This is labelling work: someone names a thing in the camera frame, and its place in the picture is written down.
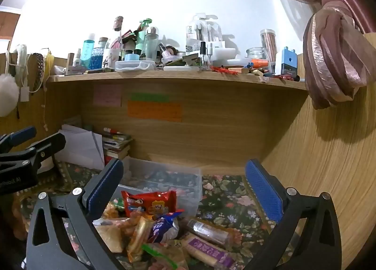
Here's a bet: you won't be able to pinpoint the pink sticky note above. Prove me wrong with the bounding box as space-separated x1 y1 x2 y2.
93 84 122 108

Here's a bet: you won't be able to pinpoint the blue snack packet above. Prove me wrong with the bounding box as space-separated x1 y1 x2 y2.
147 210 185 244

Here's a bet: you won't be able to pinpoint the green sticky note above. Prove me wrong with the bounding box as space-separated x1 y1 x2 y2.
129 93 170 102

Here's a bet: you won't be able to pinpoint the beige snack packet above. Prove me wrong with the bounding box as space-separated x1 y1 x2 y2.
93 218 124 254

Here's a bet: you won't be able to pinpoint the yellow hair band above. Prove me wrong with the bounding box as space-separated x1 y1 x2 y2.
44 48 55 76

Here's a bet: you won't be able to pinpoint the white fuzzy headband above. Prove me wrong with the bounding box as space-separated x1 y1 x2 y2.
13 44 28 82

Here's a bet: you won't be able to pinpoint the pink striped curtain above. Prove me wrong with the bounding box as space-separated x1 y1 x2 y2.
247 0 376 110

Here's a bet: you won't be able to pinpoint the blue patterned bottle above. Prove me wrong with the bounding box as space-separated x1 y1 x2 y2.
90 47 106 69

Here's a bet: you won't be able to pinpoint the orange sticky note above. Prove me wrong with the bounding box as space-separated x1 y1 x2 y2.
127 101 183 123

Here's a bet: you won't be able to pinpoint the stack of books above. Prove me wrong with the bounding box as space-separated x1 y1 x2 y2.
101 127 133 160

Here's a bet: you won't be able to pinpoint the white fluffy pompom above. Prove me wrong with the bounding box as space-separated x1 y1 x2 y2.
0 74 20 118

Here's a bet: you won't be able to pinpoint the white papers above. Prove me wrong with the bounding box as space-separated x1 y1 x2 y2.
54 124 106 171

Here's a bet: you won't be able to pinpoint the white cosmetic organizer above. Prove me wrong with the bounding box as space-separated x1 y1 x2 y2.
186 15 236 60

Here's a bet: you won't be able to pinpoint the white printed mug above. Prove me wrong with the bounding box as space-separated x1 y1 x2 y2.
103 48 122 68

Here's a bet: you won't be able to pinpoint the floral tablecloth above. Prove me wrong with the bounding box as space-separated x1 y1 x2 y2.
12 161 294 270

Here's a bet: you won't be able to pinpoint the wooden desk hutch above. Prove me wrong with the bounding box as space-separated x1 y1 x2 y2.
0 33 376 270

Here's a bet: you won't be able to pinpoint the patterned headband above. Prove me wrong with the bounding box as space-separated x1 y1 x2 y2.
32 52 46 91

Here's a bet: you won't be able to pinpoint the yellow orange snack packet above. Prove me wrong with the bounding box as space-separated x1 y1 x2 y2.
126 215 153 263

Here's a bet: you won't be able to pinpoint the clear flat plastic case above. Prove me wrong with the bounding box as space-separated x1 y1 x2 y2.
115 61 157 72

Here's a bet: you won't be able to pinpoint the tall clear canister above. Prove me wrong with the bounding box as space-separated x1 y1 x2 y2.
260 29 278 63

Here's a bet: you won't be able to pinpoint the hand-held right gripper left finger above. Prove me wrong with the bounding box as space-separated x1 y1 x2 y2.
26 158 125 270

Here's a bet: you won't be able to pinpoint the purple label snack packet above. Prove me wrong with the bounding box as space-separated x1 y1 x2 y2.
180 233 235 270

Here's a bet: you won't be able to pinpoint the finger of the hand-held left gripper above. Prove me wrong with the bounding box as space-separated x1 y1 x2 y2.
0 126 37 153
25 132 67 171

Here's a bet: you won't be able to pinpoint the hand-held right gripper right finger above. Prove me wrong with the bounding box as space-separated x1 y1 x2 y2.
245 158 343 270

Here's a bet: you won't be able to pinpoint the red clips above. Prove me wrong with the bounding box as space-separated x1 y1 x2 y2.
211 66 238 75

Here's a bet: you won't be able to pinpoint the green striped snack packet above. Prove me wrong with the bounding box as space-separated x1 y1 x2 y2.
141 243 188 270

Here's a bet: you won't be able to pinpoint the teal liquid bottle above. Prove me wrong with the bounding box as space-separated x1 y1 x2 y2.
81 33 96 69

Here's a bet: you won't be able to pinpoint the glass jar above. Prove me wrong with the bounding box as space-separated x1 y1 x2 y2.
246 47 269 66

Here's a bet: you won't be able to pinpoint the green spray bottle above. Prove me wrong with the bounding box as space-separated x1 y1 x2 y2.
136 19 154 59

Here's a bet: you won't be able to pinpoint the clear silver pump bottle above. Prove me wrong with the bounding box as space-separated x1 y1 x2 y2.
145 26 160 60

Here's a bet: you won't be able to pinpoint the blue box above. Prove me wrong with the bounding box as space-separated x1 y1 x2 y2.
280 47 298 78

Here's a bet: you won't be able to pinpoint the clear plastic container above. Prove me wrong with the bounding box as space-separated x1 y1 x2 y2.
117 157 203 218

